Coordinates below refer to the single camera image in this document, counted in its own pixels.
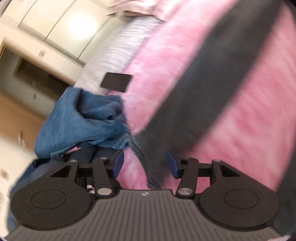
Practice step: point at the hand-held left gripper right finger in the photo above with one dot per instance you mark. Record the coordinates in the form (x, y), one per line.
(172, 165)

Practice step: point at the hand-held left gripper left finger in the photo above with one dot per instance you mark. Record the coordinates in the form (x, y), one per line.
(119, 163)

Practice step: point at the dark grey denim jeans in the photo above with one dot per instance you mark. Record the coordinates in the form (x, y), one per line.
(196, 92)

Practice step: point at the black white striped cloth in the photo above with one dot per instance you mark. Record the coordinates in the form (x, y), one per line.
(90, 188)

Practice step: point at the blue denim jeans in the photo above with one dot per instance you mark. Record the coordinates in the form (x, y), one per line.
(76, 122)

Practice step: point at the pink floral blanket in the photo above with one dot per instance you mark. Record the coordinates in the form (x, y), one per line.
(242, 127)

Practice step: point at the black smartphone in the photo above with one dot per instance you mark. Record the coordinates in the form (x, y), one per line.
(116, 81)

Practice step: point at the white striped quilt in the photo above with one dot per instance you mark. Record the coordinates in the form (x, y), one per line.
(115, 51)

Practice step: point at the dark cloth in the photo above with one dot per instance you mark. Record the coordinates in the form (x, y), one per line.
(286, 197)

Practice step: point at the white wardrobe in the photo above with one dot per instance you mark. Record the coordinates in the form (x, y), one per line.
(57, 23)

